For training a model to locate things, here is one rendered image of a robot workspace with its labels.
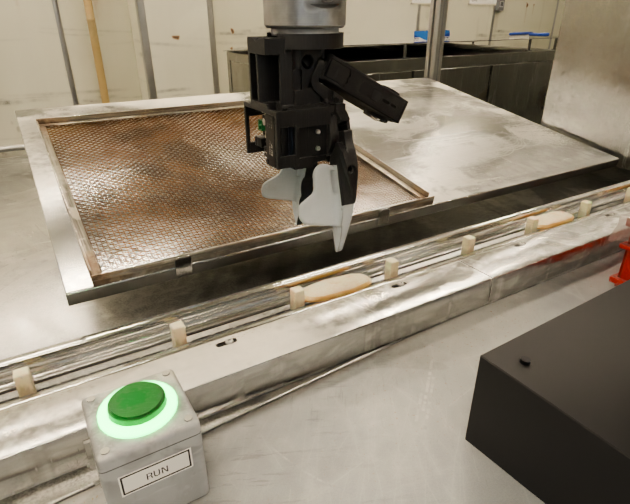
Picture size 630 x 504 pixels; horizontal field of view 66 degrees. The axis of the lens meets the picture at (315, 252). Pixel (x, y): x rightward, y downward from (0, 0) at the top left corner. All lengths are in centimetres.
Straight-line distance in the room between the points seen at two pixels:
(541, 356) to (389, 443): 15
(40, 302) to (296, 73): 45
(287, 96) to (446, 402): 32
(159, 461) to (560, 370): 30
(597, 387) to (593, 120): 88
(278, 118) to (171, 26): 356
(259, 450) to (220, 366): 8
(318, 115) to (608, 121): 86
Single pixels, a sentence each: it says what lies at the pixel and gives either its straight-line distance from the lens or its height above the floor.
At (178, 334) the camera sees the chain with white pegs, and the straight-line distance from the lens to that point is 52.
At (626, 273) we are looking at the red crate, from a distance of 77.
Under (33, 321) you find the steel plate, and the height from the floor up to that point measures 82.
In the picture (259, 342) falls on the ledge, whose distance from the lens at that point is 49.
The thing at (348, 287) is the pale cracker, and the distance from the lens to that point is 59.
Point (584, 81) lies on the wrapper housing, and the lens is 126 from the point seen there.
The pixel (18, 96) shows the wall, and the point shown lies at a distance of 416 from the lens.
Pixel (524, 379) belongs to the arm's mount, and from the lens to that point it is 41.
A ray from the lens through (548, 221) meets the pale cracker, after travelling 86.
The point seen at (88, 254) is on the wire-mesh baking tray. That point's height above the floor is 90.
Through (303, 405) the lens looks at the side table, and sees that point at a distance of 49.
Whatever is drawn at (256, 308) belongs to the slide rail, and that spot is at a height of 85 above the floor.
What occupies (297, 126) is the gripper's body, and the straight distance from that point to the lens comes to 46.
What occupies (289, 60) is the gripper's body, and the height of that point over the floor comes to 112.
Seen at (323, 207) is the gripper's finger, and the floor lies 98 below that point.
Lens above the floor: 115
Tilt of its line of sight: 26 degrees down
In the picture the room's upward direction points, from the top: straight up
